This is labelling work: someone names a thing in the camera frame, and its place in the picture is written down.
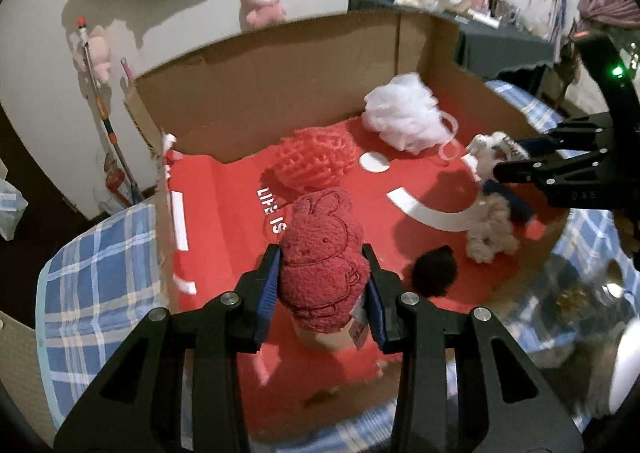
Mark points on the small glass jar gold contents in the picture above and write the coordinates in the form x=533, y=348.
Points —
x=570, y=300

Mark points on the red fuzzy towel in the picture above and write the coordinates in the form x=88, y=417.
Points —
x=320, y=253

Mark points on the cardboard box with red lining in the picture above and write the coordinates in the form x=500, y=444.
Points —
x=300, y=83

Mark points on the pale pink plush toy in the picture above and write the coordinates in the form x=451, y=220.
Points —
x=95, y=53

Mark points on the white bath pouf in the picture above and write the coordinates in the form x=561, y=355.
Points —
x=405, y=113

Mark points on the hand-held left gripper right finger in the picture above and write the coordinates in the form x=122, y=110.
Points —
x=375, y=303

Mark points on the beige plush bear checkered bow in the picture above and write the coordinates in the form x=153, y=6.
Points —
x=492, y=228

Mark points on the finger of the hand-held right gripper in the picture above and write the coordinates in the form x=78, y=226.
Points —
x=550, y=170
x=570, y=135

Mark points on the black fuzzy pom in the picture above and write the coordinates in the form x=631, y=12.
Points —
x=434, y=270

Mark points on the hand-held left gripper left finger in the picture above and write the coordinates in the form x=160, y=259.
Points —
x=265, y=293

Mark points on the blue plaid blanket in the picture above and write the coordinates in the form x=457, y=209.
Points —
x=90, y=283

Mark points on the dark brown door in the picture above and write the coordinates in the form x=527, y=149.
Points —
x=45, y=173

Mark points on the table with dark cloth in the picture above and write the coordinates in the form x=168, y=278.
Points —
x=500, y=43

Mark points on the white plastic bag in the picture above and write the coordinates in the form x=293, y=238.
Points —
x=10, y=208

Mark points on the red mesh pouf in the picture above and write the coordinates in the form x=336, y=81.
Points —
x=315, y=158

